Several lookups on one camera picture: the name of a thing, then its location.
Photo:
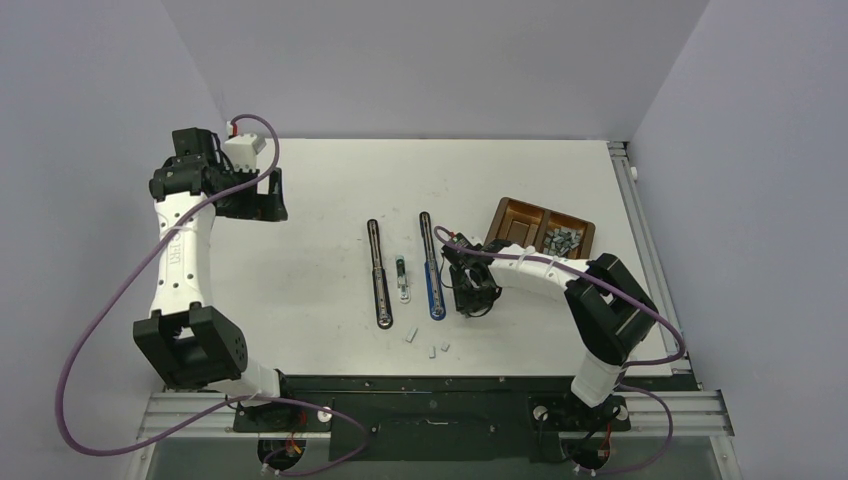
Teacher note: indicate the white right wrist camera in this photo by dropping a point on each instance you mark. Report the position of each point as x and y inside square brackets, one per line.
[466, 242]

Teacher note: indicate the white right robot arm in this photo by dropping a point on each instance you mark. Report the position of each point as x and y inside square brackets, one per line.
[612, 313]

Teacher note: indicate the brown wooden tray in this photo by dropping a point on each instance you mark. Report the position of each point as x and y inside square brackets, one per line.
[525, 224]

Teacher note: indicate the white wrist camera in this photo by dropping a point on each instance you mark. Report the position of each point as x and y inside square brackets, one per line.
[243, 150]
[466, 242]

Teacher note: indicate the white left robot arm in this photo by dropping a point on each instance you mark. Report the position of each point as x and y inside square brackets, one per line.
[191, 344]

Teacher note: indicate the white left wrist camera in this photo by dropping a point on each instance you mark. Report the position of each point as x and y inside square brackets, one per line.
[243, 150]

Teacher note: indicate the black stapler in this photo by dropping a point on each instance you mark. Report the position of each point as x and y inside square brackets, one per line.
[383, 312]

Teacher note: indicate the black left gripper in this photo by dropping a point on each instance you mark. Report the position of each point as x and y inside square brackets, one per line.
[260, 206]

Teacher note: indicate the pile of staple strips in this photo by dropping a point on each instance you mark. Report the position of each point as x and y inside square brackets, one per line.
[563, 242]

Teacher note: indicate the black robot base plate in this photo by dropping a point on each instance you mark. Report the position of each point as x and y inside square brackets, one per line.
[440, 418]

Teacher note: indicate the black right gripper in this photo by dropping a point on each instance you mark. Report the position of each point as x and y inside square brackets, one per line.
[467, 301]

